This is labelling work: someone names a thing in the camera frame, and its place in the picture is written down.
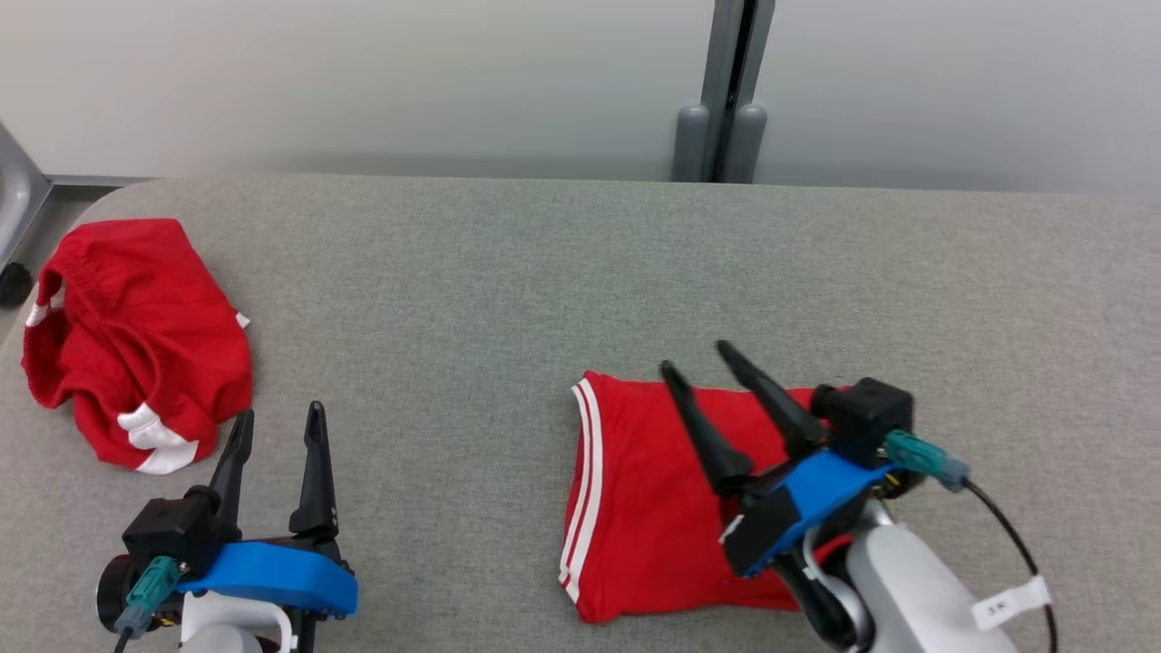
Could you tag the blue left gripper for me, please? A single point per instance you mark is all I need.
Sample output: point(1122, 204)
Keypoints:
point(272, 576)

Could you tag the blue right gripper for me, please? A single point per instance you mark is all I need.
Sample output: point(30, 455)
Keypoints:
point(816, 494)

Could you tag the red shorts with white stripes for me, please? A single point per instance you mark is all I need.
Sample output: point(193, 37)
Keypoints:
point(136, 345)

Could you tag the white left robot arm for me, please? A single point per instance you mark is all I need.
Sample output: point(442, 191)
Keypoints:
point(236, 642)

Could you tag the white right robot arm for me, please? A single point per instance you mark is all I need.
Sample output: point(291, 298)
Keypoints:
point(916, 599)

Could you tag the black caster wheel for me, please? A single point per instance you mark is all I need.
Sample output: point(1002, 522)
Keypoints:
point(13, 284)

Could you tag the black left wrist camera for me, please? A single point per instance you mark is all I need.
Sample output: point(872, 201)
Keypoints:
point(168, 531)

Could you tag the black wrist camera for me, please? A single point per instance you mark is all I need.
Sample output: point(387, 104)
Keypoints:
point(168, 531)
point(866, 413)

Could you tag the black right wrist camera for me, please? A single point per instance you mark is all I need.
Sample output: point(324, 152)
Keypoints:
point(866, 413)

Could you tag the teal left camera connector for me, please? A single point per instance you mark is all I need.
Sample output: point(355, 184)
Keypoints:
point(150, 585)

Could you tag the teal camera connector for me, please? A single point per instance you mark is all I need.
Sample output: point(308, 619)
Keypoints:
point(925, 458)
point(150, 585)

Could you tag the teal right camera connector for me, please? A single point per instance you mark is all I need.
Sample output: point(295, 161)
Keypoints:
point(925, 458)

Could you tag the grey cylindrical post foot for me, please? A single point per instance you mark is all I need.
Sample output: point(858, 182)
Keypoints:
point(746, 145)
point(691, 145)

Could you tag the grey wall base rail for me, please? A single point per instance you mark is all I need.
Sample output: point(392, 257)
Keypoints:
point(100, 180)

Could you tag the grey metal partition post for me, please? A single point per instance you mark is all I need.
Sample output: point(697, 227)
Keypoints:
point(721, 54)

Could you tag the grey metal frame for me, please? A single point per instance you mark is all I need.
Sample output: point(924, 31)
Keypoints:
point(18, 195)

